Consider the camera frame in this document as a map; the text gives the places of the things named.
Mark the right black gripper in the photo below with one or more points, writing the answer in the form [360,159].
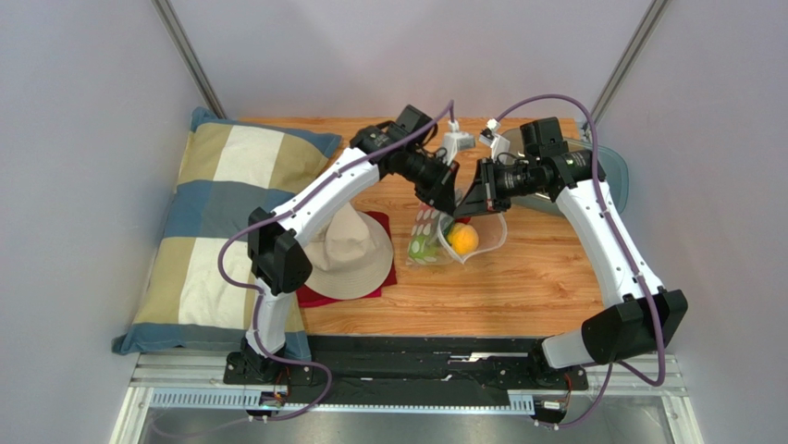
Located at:
[486,184]

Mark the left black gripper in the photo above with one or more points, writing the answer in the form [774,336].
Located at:
[439,191]

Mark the orange fruit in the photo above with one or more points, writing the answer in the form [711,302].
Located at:
[463,239]

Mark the clear polka dot zip bag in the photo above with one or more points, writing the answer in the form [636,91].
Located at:
[439,239]

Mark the green artichoke toy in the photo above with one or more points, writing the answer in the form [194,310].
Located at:
[423,244]

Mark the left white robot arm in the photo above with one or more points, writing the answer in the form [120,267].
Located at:
[277,240]

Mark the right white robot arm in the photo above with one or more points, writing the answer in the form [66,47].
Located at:
[640,315]

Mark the beige bucket hat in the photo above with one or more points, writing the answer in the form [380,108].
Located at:
[357,258]

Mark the grey transparent plastic container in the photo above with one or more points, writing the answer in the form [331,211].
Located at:
[611,163]

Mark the dark red cloth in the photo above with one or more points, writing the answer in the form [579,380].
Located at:
[320,298]

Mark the plaid blue beige pillow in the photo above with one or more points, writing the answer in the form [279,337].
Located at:
[199,292]

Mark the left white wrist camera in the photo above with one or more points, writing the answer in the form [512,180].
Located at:
[454,141]

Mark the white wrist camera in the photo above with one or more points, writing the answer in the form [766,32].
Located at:
[498,145]
[454,141]

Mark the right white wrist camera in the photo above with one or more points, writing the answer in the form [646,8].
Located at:
[498,145]

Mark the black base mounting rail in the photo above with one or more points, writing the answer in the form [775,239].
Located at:
[407,371]

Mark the right aluminium frame post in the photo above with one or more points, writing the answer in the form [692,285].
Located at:
[633,49]

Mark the aluminium frame post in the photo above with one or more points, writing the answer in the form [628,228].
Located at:
[178,35]
[633,49]

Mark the left aluminium frame post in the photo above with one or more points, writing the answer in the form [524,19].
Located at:
[178,35]

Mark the aluminium base frame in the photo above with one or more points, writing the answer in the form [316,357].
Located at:
[179,396]

